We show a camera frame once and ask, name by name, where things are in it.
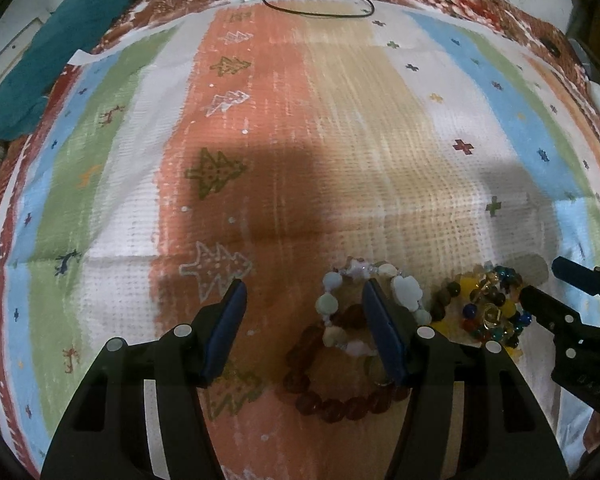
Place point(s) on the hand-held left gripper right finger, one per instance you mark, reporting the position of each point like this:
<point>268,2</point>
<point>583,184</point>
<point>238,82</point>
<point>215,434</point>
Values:
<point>385,340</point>

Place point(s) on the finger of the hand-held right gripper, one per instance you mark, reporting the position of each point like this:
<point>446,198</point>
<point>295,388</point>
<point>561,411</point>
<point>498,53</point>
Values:
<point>575,272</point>
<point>545,307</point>

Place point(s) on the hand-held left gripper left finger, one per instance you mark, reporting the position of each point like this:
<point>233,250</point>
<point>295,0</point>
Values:
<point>225,332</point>

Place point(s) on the striped printed mat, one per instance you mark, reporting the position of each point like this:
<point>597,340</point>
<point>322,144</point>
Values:
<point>330,135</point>

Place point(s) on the small black object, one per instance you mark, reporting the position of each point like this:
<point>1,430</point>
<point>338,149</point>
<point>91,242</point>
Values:
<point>550,45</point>

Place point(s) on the teal cloth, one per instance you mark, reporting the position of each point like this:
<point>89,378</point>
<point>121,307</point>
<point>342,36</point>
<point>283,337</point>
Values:
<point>55,45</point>

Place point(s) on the white bed headboard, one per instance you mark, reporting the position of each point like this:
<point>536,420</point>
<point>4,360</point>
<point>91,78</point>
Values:
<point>10,45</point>

